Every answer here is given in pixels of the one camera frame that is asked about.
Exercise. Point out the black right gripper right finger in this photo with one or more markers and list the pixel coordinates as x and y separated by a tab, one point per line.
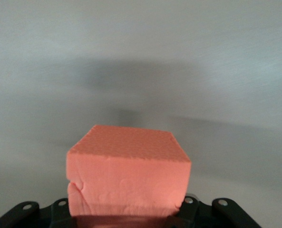
214	213

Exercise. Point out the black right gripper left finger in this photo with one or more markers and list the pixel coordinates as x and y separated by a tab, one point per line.
36	216

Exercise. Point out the orange foam cube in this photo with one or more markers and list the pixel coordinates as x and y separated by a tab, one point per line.
129	171

